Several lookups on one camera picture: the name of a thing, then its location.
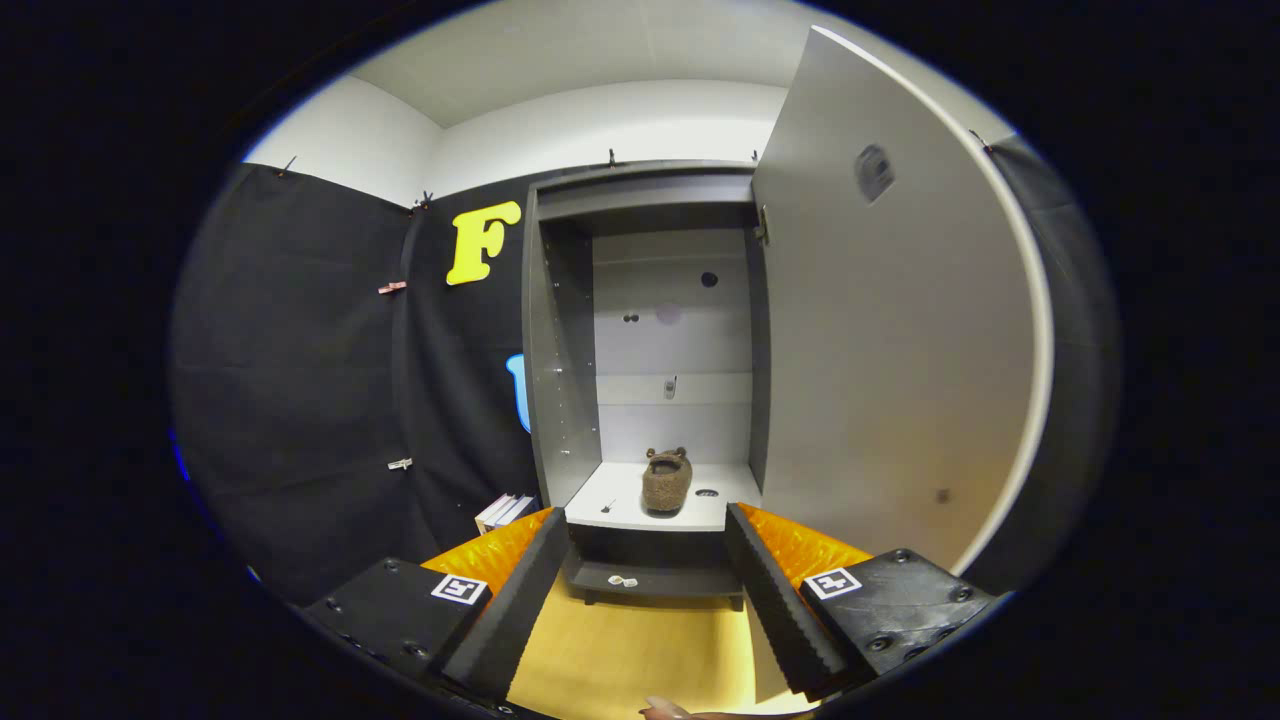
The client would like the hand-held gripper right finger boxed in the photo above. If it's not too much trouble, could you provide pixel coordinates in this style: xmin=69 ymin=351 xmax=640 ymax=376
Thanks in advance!
xmin=724 ymin=502 xmax=1001 ymax=701

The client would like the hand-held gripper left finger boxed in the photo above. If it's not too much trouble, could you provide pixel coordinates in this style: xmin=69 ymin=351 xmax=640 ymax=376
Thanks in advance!
xmin=300 ymin=507 xmax=573 ymax=704

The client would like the brown fuzzy shoe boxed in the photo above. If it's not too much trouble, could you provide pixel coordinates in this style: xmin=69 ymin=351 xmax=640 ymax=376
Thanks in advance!
xmin=641 ymin=447 xmax=694 ymax=514

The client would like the dark grey shoe cabinet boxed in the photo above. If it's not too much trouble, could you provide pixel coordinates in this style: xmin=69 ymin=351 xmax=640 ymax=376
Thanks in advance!
xmin=520 ymin=160 xmax=773 ymax=611

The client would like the beige shoe cabinet door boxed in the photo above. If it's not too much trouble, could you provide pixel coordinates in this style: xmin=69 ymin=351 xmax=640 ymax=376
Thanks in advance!
xmin=750 ymin=25 xmax=1056 ymax=577

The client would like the white spine book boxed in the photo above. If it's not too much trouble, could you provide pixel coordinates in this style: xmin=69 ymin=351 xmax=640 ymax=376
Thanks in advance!
xmin=475 ymin=492 xmax=521 ymax=536

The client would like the black backdrop cloth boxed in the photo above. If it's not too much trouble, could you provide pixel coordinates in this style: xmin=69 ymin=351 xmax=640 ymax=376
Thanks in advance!
xmin=168 ymin=135 xmax=1121 ymax=606

